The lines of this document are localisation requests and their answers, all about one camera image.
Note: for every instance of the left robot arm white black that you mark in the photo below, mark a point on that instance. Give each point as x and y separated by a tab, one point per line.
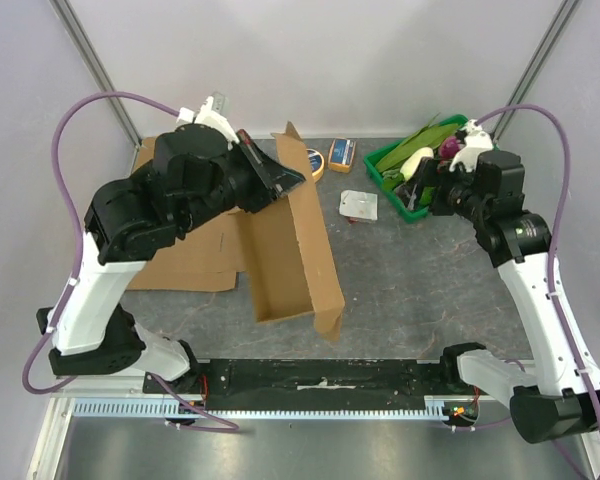
195	175

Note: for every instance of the aluminium frame post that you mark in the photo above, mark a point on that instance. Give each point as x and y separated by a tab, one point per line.
553	33
89	55

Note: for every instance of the grey slotted cable duct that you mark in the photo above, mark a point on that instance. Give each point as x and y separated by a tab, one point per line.
426	409

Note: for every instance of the green plastic tray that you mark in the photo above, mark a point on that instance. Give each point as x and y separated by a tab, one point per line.
409	215

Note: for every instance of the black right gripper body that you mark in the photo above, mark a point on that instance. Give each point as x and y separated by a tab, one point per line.
434	186

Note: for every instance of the yellow tape roll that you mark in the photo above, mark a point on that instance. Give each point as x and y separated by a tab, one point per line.
317	163

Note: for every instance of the green leafy vegetable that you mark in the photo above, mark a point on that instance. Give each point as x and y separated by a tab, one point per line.
431	135

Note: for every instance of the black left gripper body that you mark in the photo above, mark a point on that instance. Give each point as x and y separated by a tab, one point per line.
245	184

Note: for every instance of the aluminium frame post right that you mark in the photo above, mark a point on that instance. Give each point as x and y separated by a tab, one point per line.
553	33

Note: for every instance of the brown cardboard box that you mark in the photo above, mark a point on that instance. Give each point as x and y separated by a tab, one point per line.
287	253

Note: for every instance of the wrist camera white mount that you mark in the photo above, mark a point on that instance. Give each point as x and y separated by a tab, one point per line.
210	114
474	141

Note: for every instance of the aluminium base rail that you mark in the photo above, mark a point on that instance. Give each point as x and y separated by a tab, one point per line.
124	384

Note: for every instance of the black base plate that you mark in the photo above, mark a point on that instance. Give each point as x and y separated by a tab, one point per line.
319	382

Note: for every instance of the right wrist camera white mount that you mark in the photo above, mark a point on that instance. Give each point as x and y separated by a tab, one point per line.
474	141

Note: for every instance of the flat cardboard sheet on left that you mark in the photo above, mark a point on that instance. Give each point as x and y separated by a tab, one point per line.
207	260

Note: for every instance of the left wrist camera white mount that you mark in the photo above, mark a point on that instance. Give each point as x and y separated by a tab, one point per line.
210	114

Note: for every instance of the clear plastic bag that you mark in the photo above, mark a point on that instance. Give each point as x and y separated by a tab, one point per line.
359	206

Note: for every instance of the purple onion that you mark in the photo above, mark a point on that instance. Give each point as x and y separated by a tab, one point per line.
449	148

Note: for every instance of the yellow sponge block blue label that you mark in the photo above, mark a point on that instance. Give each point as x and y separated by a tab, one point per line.
341	155

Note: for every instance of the aluminium frame post left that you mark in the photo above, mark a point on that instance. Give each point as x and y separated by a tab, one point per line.
89	55

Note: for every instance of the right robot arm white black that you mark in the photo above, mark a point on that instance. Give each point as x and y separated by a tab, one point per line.
561	397

